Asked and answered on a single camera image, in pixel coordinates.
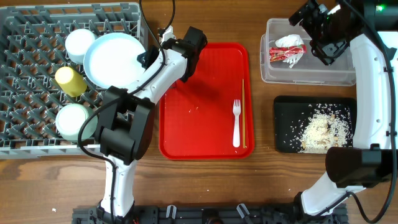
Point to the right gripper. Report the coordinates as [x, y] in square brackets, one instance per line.
[327, 53]

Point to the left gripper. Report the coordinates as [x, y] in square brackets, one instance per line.
[151, 55]

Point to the white napkin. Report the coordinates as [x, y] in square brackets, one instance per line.
[291, 40]

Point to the large light blue plate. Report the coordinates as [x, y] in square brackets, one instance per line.
[112, 60]

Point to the red snack wrapper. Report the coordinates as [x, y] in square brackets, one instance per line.
[282, 53]

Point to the small light blue bowl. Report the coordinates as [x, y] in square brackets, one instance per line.
[77, 44]

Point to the yellow plastic cup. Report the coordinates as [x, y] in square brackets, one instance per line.
[70, 81]

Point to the wooden chopstick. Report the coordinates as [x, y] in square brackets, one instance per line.
[244, 116]

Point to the light green bowl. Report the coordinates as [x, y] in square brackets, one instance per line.
[70, 119]

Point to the white plastic fork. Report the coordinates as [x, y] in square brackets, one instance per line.
[236, 131]

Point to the leftover rice with scraps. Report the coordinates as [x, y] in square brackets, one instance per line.
[327, 125]

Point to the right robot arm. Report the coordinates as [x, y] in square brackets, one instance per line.
[368, 29]

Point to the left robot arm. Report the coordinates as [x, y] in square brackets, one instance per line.
[126, 118]

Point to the grey dishwasher rack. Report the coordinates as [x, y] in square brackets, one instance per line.
[32, 50]

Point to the clear plastic bin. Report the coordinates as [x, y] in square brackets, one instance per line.
[309, 70]

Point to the red plastic tray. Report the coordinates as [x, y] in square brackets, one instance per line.
[196, 119]

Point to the black plastic tray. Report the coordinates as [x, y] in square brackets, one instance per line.
[287, 108]

